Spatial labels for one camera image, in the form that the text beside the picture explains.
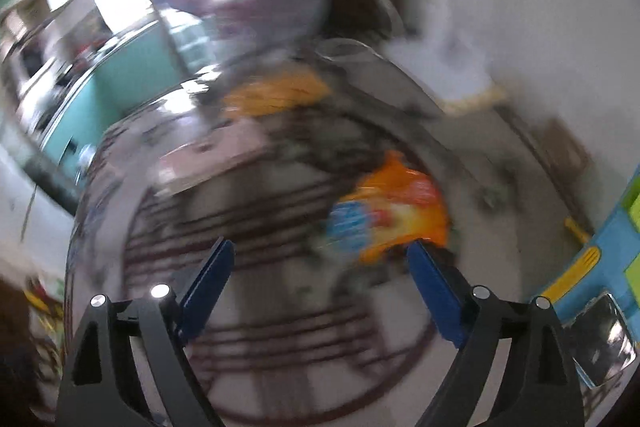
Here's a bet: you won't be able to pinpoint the pink paper packet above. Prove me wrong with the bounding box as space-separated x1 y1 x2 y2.
149 119 271 196

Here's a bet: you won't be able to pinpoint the blue yellow toy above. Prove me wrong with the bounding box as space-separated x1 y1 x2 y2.
537 166 640 390

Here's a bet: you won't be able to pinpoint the floral patterned tablecloth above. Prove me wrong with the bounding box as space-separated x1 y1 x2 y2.
64 51 601 427

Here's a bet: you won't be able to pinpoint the teal kitchen cabinets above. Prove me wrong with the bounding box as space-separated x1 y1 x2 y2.
41 23 183 176

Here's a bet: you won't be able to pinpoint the bag of orange snacks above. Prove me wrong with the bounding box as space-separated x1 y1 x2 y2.
224 66 332 120

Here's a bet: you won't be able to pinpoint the orange snack bag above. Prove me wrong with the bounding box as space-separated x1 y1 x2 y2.
321 150 450 265

